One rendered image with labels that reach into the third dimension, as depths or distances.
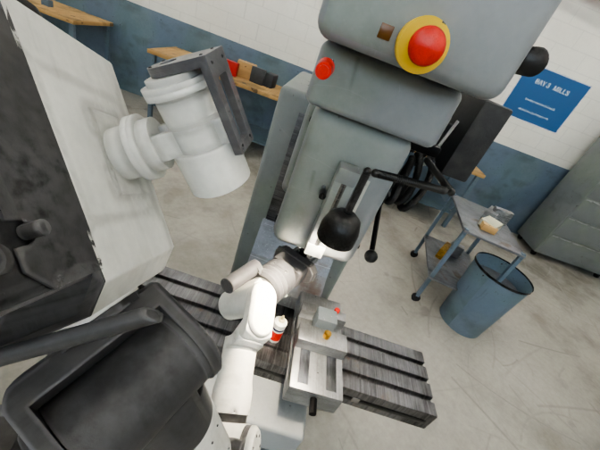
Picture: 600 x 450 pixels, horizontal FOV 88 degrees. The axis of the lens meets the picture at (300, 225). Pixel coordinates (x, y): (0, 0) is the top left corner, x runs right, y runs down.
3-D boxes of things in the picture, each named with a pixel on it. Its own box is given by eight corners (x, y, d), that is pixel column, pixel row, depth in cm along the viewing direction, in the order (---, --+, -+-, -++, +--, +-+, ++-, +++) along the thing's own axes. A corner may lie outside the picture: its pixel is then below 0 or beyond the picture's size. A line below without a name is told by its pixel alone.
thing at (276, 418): (292, 458, 91) (305, 441, 85) (178, 423, 89) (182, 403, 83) (310, 324, 134) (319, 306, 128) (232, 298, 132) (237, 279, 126)
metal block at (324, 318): (329, 337, 96) (337, 324, 93) (311, 331, 95) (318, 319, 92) (329, 323, 100) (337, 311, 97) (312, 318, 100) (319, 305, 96)
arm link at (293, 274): (322, 262, 78) (298, 285, 68) (310, 289, 83) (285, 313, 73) (283, 236, 82) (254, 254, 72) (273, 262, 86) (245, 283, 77)
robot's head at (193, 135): (166, 211, 31) (251, 187, 31) (105, 112, 25) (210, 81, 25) (178, 180, 37) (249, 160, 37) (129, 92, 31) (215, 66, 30)
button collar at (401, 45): (432, 81, 38) (462, 26, 35) (387, 63, 38) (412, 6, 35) (429, 79, 40) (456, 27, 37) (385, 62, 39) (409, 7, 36)
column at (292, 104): (281, 389, 182) (419, 137, 100) (204, 364, 179) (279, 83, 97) (294, 321, 224) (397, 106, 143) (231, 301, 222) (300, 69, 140)
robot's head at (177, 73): (167, 171, 30) (237, 162, 28) (115, 79, 25) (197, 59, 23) (195, 143, 35) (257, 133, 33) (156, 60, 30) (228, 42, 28)
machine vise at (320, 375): (333, 413, 85) (349, 393, 80) (281, 399, 84) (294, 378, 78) (333, 315, 115) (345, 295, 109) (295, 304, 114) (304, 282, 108)
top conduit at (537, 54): (537, 81, 41) (557, 52, 39) (508, 70, 41) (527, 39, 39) (445, 59, 79) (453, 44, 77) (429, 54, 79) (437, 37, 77)
